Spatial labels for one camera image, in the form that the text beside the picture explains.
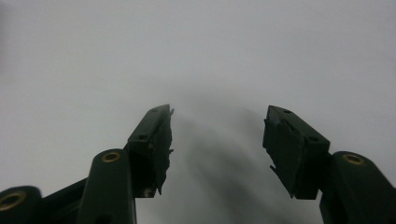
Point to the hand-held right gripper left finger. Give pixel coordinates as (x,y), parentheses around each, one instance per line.
(148,149)

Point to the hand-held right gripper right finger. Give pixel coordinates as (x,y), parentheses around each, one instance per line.
(294,149)

